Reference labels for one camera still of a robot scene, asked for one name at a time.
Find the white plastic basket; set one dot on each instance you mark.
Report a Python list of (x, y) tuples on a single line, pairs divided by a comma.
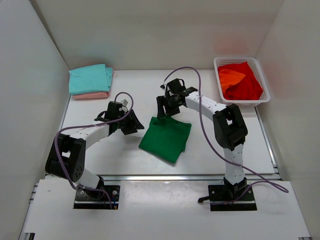
[(257, 71)]

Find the orange t shirt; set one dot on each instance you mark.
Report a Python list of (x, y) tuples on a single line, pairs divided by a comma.
[(229, 78)]

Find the aluminium table rail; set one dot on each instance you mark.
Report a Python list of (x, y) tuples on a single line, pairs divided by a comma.
[(177, 177)]

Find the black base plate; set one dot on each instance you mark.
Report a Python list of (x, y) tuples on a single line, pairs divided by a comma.
[(86, 200), (222, 200)]

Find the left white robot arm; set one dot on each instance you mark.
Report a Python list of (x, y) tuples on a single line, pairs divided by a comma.
[(67, 155)]

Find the red t shirt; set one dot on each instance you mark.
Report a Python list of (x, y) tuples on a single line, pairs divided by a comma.
[(248, 89)]

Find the green t shirt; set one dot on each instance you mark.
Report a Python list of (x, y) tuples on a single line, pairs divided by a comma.
[(166, 138)]

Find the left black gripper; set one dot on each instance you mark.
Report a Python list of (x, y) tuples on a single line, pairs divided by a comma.
[(134, 123)]

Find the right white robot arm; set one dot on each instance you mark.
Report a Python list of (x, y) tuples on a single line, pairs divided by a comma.
[(230, 130)]

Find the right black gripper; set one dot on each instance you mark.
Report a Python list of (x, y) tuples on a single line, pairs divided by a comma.
[(161, 101)]

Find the folded pink t shirt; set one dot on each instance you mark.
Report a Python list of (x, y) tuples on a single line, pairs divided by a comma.
[(91, 96)]

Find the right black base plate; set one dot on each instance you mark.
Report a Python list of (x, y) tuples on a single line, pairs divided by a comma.
[(222, 200)]

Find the folded teal t shirt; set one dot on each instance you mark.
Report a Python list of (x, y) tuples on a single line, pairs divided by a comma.
[(90, 79)]

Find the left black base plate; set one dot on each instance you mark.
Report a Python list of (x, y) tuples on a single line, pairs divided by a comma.
[(86, 200)]

